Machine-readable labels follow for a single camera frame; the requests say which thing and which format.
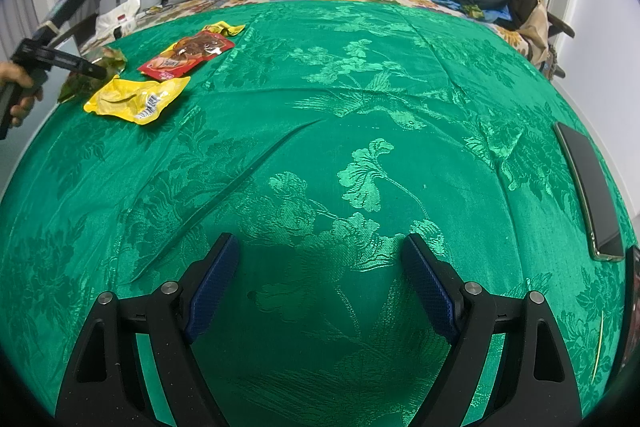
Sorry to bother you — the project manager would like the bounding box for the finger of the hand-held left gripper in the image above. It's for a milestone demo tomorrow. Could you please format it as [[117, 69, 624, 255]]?
[[42, 0, 87, 38], [37, 46, 109, 80]]

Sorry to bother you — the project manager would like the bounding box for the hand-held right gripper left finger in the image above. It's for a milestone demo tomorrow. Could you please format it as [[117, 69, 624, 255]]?
[[54, 233, 241, 427]]

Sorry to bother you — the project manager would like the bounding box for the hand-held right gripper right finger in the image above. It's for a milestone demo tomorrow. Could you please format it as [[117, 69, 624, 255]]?
[[404, 234, 583, 427]]

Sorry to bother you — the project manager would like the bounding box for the green snack packet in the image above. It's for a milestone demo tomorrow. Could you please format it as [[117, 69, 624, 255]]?
[[57, 46, 126, 104]]

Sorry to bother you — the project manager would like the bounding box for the yellow snack packet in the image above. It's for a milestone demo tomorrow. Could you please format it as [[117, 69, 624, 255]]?
[[83, 74, 192, 126]]

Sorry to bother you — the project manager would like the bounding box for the red snack packet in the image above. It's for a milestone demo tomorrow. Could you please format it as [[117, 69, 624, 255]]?
[[137, 32, 236, 82]]

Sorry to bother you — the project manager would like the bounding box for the small yellow packet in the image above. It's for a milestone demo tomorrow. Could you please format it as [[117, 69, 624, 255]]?
[[201, 21, 246, 38]]

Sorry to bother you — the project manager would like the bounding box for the person's left hand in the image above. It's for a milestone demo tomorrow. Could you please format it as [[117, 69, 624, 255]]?
[[0, 61, 45, 128]]

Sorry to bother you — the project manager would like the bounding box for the white plastic bag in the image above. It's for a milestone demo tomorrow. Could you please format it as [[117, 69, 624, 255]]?
[[94, 0, 142, 42]]

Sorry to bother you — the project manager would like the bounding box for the floral bed sheet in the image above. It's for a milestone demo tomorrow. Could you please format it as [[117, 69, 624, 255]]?
[[75, 0, 556, 68]]

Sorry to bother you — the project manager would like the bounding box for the thin yellow stick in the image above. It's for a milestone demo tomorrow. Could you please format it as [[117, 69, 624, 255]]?
[[590, 312, 606, 383]]

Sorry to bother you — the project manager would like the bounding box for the black smartphone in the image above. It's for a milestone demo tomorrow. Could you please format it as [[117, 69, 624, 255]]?
[[553, 122, 626, 263]]

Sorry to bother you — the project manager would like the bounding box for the green floral bedspread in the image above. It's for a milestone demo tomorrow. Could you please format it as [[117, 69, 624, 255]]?
[[0, 2, 633, 427]]

